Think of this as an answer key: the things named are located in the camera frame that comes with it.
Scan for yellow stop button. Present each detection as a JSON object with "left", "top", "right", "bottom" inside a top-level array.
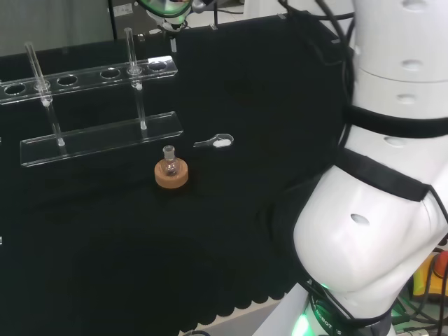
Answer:
[{"left": 412, "top": 244, "right": 448, "bottom": 302}]

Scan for black bench cloth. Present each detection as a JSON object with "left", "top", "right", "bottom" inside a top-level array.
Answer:
[{"left": 0, "top": 12, "right": 355, "bottom": 336}]

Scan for glass round-bottom flask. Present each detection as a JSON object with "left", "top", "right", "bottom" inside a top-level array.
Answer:
[{"left": 161, "top": 144, "right": 181, "bottom": 177}]

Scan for cork ring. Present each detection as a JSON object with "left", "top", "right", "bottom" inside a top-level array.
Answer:
[{"left": 154, "top": 159, "right": 190, "bottom": 190}]

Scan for black cables beside arm base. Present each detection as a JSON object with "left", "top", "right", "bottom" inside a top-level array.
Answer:
[{"left": 393, "top": 297, "right": 448, "bottom": 336}]

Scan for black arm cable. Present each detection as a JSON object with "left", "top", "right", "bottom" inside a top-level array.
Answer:
[{"left": 278, "top": 0, "right": 360, "bottom": 109}]

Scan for clear acrylic funnel stand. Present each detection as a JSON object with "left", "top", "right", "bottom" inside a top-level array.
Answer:
[{"left": 0, "top": 27, "right": 185, "bottom": 168}]

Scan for glass weighing funnel with powder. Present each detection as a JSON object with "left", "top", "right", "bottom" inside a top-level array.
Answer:
[{"left": 192, "top": 133, "right": 235, "bottom": 149}]

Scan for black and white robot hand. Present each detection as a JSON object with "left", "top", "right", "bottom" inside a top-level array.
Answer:
[{"left": 145, "top": 0, "right": 211, "bottom": 34}]

